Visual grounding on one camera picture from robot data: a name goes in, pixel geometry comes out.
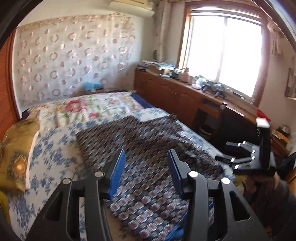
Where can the navy blue mattress edge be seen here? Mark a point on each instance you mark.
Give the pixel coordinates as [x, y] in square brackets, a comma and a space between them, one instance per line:
[141, 101]

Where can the long wooden sideboard cabinet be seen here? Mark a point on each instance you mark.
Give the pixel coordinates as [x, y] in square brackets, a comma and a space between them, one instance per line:
[217, 120]

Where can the person's right hand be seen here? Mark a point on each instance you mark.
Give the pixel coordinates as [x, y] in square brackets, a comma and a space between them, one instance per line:
[252, 183]

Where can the navy circle-patterned cloth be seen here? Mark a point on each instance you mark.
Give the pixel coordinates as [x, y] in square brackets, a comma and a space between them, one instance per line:
[146, 201]

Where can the pink thermos jug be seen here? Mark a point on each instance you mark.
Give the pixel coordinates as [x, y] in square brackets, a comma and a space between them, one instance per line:
[185, 77]

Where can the yellow sunflower pillow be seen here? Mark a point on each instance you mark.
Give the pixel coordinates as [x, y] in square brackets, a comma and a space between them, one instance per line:
[16, 154]

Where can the floral pink quilt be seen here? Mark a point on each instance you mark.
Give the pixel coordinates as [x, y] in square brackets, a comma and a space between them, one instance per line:
[82, 109]

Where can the circle-patterned sheer curtain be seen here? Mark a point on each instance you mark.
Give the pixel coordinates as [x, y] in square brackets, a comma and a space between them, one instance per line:
[59, 58]

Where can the bright window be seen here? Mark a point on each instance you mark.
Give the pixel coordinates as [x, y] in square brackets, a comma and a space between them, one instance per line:
[228, 43]

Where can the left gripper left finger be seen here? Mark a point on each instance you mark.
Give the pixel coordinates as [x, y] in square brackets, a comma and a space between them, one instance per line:
[59, 218]

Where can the blue floral white bedsheet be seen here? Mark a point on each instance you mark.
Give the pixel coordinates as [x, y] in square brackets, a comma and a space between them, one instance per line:
[56, 156]

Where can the clutter on sideboard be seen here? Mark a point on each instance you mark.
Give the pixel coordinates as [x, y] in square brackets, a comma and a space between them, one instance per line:
[146, 69]

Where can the white air conditioner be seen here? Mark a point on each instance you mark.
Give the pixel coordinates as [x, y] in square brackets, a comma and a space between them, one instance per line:
[140, 8]

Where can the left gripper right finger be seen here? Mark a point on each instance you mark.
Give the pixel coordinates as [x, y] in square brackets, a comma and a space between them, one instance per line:
[217, 210]

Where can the blue tissue box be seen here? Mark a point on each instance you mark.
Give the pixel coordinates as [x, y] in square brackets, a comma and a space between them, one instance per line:
[93, 87]

